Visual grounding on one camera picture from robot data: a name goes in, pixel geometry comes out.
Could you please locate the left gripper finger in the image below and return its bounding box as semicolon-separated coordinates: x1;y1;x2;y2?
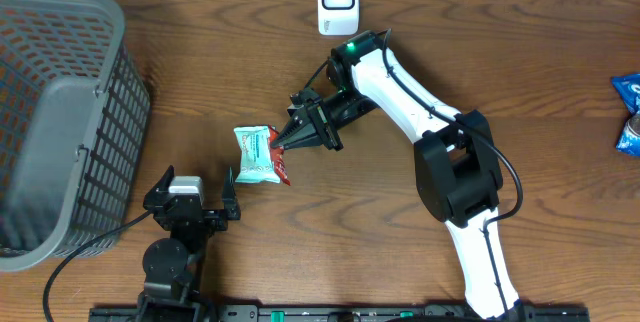
153;165;174;194
221;168;239;212

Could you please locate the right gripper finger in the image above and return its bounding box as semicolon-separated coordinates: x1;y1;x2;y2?
282;133;323;150
271;111;315;145

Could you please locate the red coffee stick sachet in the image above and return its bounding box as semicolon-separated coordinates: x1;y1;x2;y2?
267;125;291;186

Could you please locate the mint green wipes pack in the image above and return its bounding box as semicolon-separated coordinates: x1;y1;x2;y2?
234;125;281;184

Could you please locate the blue Oreo cookie pack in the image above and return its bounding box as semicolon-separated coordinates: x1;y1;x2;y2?
611;73;639;157

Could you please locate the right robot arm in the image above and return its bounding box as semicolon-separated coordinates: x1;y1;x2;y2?
271;31;519;319

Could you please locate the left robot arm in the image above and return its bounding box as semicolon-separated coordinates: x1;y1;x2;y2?
133;166;241;322

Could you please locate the white barcode scanner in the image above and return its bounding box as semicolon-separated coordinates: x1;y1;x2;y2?
317;0;360;36

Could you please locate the grey plastic basket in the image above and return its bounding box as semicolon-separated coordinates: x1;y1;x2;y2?
1;0;151;272

